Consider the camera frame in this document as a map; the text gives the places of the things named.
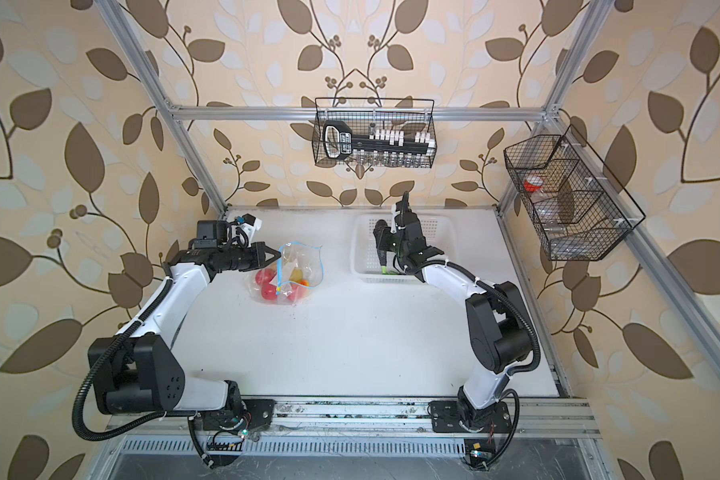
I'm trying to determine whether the black wire basket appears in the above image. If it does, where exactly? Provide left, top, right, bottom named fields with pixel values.
left=503, top=125, right=646, bottom=262
left=311, top=96, right=438, bottom=169

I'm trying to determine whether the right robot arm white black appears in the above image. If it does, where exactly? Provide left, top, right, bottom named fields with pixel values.
left=373, top=193, right=541, bottom=471

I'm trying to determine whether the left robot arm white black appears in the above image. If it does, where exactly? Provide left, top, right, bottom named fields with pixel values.
left=71, top=240, right=281, bottom=469

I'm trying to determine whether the clear zip top bag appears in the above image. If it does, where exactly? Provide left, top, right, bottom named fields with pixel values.
left=248, top=242, right=324, bottom=306

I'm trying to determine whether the red toy tomato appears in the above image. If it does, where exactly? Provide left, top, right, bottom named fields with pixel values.
left=255, top=268, right=277, bottom=286

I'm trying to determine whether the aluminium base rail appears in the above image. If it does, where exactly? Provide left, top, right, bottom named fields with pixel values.
left=114, top=396, right=601, bottom=458

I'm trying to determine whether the dark toy eggplant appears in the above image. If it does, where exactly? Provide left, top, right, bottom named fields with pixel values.
left=373, top=219, right=391, bottom=275

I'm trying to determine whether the black wire basket right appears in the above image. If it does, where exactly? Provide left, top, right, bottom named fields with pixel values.
left=503, top=125, right=646, bottom=262

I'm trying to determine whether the red yellow toy mango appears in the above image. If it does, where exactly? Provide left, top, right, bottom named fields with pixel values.
left=287, top=283, right=309, bottom=304

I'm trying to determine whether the white plastic basket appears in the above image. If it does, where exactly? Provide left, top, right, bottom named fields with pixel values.
left=350, top=212, right=457, bottom=284

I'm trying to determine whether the black wire basket back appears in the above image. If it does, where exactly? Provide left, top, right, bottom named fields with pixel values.
left=311, top=96, right=438, bottom=169

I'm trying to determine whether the red capped clear bottle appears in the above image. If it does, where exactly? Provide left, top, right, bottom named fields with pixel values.
left=523, top=174, right=554, bottom=207

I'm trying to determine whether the red toy apple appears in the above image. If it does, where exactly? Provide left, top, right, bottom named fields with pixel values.
left=260, top=283, right=278, bottom=302

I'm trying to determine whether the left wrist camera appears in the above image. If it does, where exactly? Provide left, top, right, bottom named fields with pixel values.
left=190, top=214, right=263, bottom=249

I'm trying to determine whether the black tool with handle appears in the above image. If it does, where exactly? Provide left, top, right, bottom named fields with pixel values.
left=318, top=120, right=437, bottom=160

